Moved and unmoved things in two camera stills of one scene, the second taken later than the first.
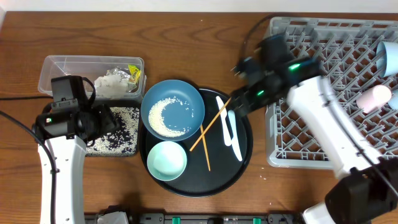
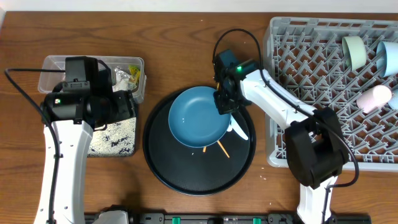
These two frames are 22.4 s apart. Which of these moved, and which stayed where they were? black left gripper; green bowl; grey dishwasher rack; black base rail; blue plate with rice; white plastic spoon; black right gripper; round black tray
Moved: white plastic spoon; green bowl; blue plate with rice; black right gripper; black left gripper
Stayed: black base rail; grey dishwasher rack; round black tray
